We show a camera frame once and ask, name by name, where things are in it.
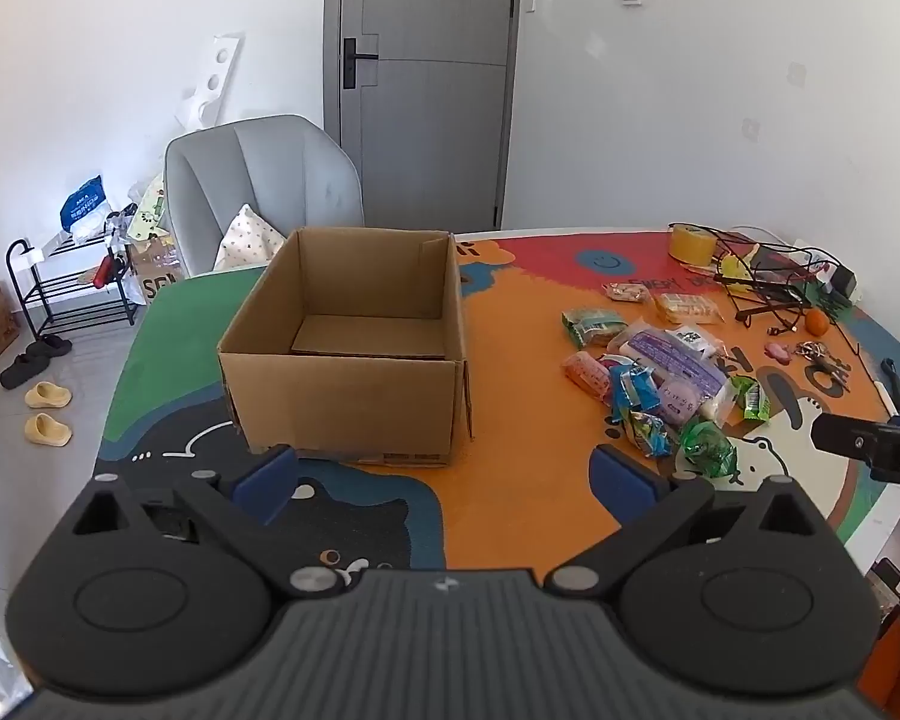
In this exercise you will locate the large purple snack packet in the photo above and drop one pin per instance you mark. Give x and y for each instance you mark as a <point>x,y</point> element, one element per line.
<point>664,360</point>

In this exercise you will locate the yellow cracker packet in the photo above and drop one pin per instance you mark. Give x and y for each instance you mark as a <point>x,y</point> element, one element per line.
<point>686,307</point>

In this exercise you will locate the small green snack packet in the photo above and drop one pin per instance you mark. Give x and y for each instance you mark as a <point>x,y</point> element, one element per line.
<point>750,397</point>
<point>709,450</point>

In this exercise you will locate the grey door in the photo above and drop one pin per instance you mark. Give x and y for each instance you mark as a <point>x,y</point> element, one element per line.
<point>435,127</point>

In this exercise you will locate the green cracker packet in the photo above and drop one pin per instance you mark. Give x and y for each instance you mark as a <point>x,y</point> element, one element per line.
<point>592,324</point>

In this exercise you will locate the printed cardboard box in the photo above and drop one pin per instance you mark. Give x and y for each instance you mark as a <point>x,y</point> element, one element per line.
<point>157,277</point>

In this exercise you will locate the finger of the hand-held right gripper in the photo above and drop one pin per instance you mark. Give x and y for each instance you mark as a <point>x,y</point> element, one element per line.
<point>840,435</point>

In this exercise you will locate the bunch of keys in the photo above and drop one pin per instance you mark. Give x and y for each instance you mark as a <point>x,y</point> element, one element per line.
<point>821,364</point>

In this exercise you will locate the white dotted pillow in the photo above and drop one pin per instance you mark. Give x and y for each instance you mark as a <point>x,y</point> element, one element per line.
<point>247,240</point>

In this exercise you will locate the white foam board with holes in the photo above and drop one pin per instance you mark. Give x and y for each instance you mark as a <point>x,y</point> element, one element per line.
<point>214,82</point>

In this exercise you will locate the purple round cake packet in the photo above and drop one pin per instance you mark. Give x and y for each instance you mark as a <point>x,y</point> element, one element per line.
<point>679,399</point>

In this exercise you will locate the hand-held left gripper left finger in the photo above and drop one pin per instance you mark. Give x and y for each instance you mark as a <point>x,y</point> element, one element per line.
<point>266,484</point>

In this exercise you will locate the black pen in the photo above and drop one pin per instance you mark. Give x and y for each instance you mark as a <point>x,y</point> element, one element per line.
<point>894,381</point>

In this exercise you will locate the small red object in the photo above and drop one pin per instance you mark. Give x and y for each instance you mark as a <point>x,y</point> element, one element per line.
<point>109,271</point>

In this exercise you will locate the black slipper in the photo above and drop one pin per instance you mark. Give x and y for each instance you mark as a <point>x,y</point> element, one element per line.
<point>22,371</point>
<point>49,349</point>

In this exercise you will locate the black shoe rack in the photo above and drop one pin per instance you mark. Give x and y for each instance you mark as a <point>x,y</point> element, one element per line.
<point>67,292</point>

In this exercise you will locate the black power adapter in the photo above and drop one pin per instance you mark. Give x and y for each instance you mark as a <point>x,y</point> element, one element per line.
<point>844,283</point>

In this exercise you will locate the grey upholstered chair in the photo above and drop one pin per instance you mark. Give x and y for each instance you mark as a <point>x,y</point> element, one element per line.
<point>270,165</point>

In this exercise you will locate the black sesame snack packet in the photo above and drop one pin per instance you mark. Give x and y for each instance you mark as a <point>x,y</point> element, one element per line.
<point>691,336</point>

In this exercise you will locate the clear peanut bar packet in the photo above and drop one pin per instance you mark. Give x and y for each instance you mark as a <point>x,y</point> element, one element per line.
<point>626,292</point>

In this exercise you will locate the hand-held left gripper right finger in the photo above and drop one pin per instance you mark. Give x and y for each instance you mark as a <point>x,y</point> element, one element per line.
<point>624,481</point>

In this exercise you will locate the blue candy packet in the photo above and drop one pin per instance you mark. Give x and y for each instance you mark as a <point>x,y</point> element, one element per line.
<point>649,435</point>
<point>634,390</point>

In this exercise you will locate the blue plastic bag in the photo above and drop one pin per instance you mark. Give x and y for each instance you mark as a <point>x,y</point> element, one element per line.
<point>82,206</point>

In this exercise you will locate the red striped snack packet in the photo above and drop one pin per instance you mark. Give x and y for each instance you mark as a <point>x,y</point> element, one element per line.
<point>585,375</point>

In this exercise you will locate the white power strip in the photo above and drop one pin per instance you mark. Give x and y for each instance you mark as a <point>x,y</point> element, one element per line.
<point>810,255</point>

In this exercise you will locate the orange fruit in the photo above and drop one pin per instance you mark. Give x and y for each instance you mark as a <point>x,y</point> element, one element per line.
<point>817,322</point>

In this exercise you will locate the yellow tape roll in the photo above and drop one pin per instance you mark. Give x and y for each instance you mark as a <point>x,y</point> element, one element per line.
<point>690,246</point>

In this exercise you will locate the pale green printed bag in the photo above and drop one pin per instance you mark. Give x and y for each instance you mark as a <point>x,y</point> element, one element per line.
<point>148,210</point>

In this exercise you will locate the yellow slipper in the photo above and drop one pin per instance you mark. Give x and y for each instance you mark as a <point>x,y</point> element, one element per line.
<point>49,394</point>
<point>45,429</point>

